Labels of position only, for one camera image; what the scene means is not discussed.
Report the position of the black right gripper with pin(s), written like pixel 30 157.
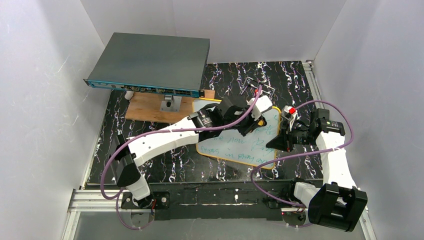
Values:
pixel 287 138

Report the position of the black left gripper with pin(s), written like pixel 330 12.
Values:
pixel 251 120

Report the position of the yellow black eraser pad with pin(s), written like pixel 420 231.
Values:
pixel 262 123

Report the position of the yellow-framed whiteboard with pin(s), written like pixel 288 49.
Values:
pixel 251 149

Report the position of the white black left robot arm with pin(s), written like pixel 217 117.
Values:
pixel 129 155

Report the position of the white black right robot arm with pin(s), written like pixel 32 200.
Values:
pixel 334 172

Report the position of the plywood board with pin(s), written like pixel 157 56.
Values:
pixel 145 104

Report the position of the green white cylinder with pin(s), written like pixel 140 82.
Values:
pixel 128 95

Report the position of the black grey wire stripper pliers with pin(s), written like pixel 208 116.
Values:
pixel 250 83

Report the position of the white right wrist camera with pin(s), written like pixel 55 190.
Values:
pixel 290 114

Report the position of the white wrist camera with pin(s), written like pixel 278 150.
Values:
pixel 290 114
pixel 262 105

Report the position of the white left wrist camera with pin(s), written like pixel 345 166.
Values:
pixel 262 105

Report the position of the grey metal stand bracket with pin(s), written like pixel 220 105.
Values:
pixel 171 103

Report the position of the grey blue network switch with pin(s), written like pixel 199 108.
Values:
pixel 148 63

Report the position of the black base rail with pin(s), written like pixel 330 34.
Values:
pixel 267 199

